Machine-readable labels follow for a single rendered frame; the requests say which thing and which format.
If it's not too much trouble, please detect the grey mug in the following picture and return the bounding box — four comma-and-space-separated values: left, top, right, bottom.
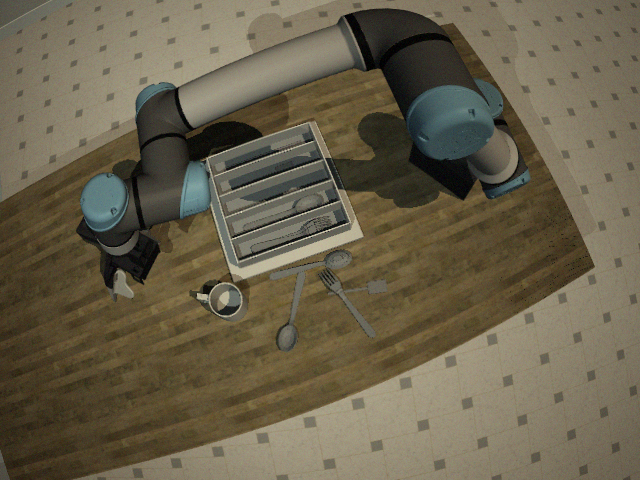
197, 282, 248, 322

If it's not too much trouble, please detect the grey fork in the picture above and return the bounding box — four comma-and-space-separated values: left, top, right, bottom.
253, 217, 330, 254
251, 222, 332, 253
319, 269, 376, 338

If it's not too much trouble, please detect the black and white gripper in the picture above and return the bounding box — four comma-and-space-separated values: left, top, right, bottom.
104, 227, 161, 302

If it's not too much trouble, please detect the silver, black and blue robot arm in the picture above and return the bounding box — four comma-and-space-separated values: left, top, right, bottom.
76, 8, 531, 255

